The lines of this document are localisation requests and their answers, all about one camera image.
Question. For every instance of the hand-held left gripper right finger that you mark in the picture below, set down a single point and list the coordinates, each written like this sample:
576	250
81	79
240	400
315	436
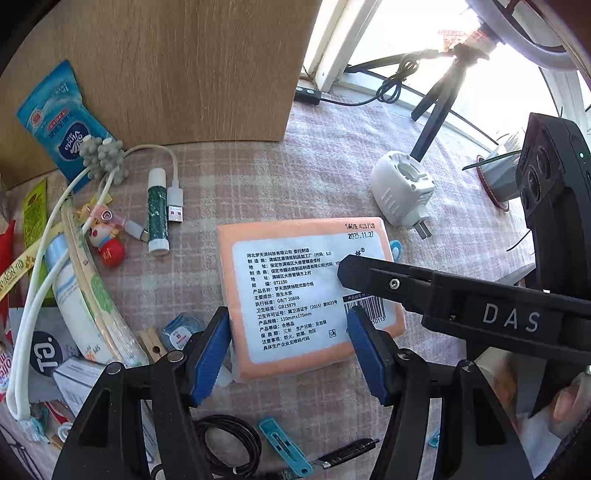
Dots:
369	360

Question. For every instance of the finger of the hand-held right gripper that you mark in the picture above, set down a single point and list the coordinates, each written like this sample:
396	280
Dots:
383	279

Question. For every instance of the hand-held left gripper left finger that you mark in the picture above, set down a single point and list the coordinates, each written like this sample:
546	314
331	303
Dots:
212	360

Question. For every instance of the orange tissue pack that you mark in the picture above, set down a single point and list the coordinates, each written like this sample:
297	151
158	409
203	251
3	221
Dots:
286	286

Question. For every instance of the person's right hand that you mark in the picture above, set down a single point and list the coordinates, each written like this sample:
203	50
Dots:
572	406

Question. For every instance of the brown plant saucer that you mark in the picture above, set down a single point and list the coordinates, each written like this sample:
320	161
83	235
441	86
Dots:
503	205

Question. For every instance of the wooden clothespin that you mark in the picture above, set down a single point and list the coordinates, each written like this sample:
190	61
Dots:
152	346

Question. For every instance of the potted spider plant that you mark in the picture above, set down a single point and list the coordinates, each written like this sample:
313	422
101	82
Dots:
498	175

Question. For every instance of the white plug adapter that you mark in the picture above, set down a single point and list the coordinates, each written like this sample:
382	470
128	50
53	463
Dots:
397	189

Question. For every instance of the blue utility knife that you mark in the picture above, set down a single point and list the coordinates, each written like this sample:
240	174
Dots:
281	445

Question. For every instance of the wrapped wooden chopsticks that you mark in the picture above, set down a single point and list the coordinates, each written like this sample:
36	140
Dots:
92	286

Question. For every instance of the red doll figure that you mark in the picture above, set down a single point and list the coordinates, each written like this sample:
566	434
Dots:
108	249

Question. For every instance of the black tripod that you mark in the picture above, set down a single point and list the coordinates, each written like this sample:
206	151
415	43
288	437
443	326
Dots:
429	129

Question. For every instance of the green white stick tube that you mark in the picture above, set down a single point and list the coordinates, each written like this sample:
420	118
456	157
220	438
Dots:
158	212

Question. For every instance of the grey card with black circle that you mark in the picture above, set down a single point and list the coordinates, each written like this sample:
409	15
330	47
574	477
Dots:
44	346

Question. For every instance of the coffee sachet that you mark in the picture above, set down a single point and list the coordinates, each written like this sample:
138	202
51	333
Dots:
5	369

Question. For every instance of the red packet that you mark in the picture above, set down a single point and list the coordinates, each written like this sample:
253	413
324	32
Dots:
5	249

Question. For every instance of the green packet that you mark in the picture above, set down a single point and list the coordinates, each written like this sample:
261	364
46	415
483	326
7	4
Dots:
34	203

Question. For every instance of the blue wet wipes packet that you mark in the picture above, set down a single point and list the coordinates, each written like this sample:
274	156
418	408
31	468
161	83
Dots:
64	129

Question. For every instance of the wooden back board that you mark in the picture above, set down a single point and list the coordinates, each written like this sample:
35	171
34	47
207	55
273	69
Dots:
184	69

